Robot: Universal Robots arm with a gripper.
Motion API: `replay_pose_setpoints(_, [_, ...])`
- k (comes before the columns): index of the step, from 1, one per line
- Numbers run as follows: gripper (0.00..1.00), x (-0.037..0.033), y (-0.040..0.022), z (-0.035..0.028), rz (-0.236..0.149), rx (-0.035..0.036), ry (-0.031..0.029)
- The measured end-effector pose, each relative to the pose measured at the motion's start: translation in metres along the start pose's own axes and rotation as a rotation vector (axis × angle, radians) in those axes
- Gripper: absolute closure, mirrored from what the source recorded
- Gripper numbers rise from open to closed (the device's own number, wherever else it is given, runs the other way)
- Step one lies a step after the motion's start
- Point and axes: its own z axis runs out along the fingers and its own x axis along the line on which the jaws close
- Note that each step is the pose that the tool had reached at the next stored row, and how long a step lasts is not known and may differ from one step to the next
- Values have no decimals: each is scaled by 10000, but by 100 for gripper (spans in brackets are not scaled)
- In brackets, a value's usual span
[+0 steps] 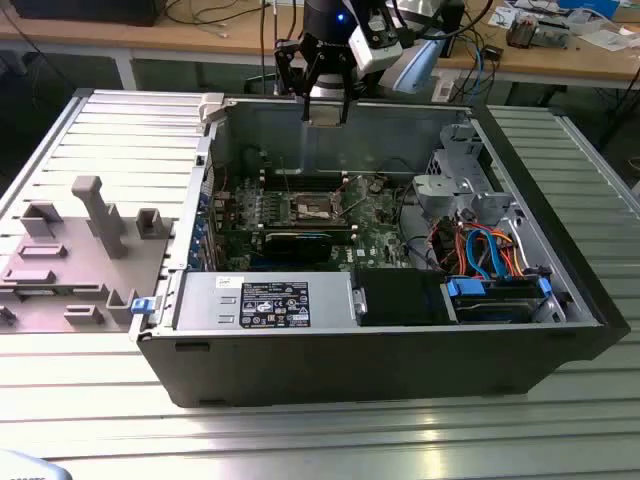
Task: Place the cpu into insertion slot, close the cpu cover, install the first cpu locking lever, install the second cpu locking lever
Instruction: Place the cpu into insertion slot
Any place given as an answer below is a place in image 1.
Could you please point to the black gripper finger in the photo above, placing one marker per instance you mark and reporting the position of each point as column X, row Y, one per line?
column 292, row 65
column 350, row 75

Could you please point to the square silver CPU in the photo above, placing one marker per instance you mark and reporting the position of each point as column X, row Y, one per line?
column 325, row 122

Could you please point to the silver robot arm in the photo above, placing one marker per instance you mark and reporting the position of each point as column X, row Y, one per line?
column 415, row 70

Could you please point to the thin metal locking lever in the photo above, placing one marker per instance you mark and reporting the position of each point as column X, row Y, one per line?
column 286, row 175
column 357, row 209

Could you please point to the CPU socket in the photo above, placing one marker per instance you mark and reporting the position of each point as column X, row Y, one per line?
column 312, row 207

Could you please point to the beige case latch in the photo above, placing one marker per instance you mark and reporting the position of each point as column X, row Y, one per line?
column 210, row 107

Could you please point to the white power strip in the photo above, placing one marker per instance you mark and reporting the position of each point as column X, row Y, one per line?
column 444, row 90

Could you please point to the long wooden desk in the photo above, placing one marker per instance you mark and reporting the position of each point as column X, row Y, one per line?
column 200, row 37

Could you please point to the tall black box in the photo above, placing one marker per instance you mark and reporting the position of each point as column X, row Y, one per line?
column 452, row 45

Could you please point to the small black box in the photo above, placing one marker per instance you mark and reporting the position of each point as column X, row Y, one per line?
column 492, row 52

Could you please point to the silver metal drive cage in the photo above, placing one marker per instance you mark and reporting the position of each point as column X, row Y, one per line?
column 440, row 190

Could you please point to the black RAM stick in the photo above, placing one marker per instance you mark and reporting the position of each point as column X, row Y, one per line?
column 342, row 236

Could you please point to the green motherboard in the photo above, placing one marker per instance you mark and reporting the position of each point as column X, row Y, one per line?
column 375, row 235

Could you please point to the printed white paper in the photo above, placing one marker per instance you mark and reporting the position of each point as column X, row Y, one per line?
column 501, row 17

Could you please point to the copper finned heat sink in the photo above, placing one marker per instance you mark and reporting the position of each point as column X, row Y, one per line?
column 520, row 32

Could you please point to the black graphics card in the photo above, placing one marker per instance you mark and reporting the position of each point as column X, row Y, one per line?
column 295, row 247

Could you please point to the grey metal drive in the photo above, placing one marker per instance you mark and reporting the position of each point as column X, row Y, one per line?
column 552, row 35

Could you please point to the wide black box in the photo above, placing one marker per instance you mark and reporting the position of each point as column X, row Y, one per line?
column 75, row 12

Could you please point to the black plastic fan shroud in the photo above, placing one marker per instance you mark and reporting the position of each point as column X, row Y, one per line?
column 395, row 300

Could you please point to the grey power supply unit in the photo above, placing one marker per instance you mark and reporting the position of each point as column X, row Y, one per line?
column 200, row 300

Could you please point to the blue cardboard box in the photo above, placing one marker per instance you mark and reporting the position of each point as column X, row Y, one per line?
column 595, row 6

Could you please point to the white paper sheet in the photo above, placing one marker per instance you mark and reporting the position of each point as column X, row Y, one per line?
column 607, row 40

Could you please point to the grey plastic parts rack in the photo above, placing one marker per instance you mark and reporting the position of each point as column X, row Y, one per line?
column 75, row 240

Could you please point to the hard disk in blue carrier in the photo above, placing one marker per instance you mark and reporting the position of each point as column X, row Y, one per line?
column 500, row 311

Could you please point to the blue case latch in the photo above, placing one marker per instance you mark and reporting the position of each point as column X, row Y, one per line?
column 142, row 306

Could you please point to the black open PC case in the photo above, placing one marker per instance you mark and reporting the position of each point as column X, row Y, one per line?
column 350, row 365

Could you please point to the white rounded device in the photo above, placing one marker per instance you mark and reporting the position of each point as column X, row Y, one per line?
column 25, row 467

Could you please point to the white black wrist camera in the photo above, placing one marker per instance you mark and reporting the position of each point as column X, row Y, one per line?
column 372, row 50

